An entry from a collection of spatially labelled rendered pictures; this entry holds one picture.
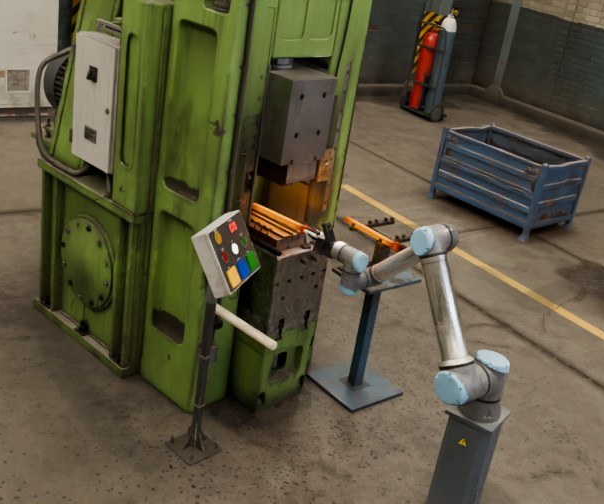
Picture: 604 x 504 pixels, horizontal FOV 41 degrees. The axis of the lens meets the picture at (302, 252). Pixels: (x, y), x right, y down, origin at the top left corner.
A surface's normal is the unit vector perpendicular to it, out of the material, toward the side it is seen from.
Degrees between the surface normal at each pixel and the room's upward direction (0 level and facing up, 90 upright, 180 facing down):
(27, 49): 90
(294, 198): 90
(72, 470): 0
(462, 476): 90
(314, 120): 90
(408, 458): 0
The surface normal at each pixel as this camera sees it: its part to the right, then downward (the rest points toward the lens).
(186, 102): -0.69, 0.18
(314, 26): 0.71, 0.38
